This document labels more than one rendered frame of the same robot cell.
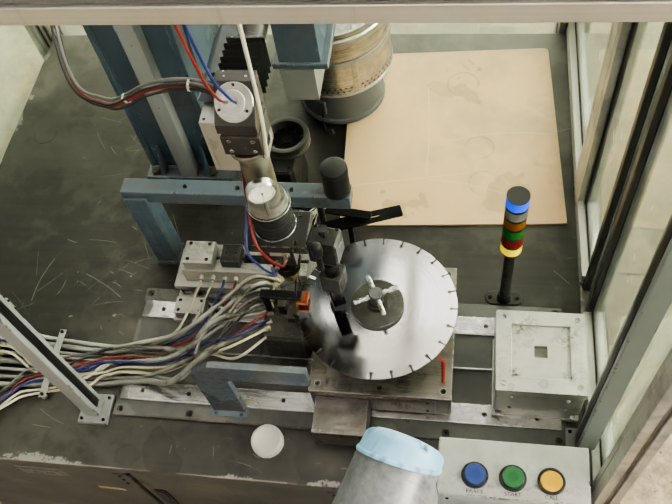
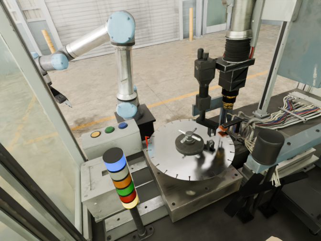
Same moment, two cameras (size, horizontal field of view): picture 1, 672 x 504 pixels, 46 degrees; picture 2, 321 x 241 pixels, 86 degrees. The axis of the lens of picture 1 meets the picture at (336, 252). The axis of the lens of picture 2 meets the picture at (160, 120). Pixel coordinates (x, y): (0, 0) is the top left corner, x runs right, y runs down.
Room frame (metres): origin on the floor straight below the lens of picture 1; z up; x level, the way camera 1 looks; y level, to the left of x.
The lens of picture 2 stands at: (1.11, -0.42, 1.43)
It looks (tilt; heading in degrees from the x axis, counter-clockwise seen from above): 36 degrees down; 145
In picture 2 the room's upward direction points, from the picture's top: 7 degrees counter-clockwise
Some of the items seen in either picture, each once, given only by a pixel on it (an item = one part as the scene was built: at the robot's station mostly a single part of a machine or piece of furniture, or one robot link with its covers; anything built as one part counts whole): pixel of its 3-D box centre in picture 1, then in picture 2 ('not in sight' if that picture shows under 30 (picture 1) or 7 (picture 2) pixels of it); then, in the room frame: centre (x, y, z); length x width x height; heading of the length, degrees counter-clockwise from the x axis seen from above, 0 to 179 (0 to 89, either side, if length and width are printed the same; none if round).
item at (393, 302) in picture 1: (377, 302); (189, 141); (0.77, -0.06, 0.96); 0.11 x 0.11 x 0.03
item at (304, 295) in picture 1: (286, 301); (230, 128); (0.83, 0.13, 0.95); 0.10 x 0.03 x 0.07; 73
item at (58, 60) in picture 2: not in sight; (56, 61); (0.07, -0.30, 1.21); 0.11 x 0.11 x 0.08; 55
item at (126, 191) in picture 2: (513, 227); (124, 184); (0.83, -0.36, 1.05); 0.05 x 0.04 x 0.03; 163
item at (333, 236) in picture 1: (328, 258); (204, 83); (0.77, 0.02, 1.17); 0.06 x 0.05 x 0.20; 64
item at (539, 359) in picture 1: (537, 366); (110, 183); (0.62, -0.36, 0.82); 0.18 x 0.18 x 0.15; 73
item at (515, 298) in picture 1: (504, 296); (142, 232); (0.83, -0.36, 0.76); 0.09 x 0.03 x 0.03; 73
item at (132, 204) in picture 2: (511, 244); (129, 198); (0.83, -0.36, 0.98); 0.05 x 0.04 x 0.03; 163
